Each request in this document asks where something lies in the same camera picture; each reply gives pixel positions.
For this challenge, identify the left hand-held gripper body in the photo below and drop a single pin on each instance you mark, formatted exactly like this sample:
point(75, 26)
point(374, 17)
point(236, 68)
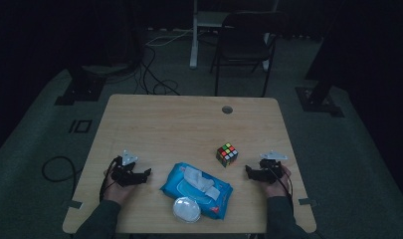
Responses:
point(124, 174)

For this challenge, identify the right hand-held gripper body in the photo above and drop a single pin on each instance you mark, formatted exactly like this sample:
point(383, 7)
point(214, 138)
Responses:
point(270, 171)

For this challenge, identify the multicoloured puzzle cube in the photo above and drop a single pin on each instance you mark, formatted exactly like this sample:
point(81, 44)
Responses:
point(227, 154)

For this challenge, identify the blue wet wipes pack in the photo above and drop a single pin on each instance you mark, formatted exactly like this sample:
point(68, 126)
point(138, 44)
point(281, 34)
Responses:
point(180, 186)

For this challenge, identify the white wet wipe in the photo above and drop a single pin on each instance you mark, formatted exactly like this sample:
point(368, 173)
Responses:
point(200, 182)

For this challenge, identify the person's right hand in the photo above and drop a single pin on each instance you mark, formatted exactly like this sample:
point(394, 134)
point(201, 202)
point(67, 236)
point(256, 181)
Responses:
point(278, 190)

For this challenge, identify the person's left hand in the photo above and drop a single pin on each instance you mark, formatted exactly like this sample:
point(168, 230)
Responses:
point(117, 194)

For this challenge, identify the grey tape piece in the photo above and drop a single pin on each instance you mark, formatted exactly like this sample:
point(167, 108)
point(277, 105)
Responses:
point(74, 204)
point(307, 202)

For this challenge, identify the grey table grommet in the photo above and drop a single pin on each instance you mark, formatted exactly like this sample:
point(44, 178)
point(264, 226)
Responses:
point(227, 110)

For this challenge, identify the black stand base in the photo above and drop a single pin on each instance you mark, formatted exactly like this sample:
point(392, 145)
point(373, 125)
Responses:
point(318, 103)
point(81, 89)

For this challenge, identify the black folding chair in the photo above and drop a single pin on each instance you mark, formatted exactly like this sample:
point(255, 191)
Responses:
point(245, 43)

